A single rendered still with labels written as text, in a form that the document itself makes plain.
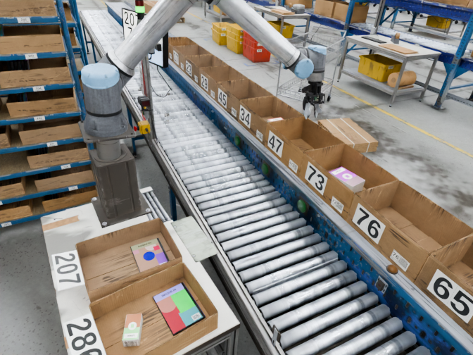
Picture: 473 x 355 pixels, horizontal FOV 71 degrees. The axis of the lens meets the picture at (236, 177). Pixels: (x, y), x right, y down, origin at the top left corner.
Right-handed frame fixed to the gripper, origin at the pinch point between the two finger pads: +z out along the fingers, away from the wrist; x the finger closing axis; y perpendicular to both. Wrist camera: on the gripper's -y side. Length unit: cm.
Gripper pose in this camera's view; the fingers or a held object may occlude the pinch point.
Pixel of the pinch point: (310, 115)
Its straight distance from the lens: 192.8
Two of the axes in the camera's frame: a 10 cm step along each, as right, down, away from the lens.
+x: 9.4, -2.0, 2.6
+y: 3.3, 4.7, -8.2
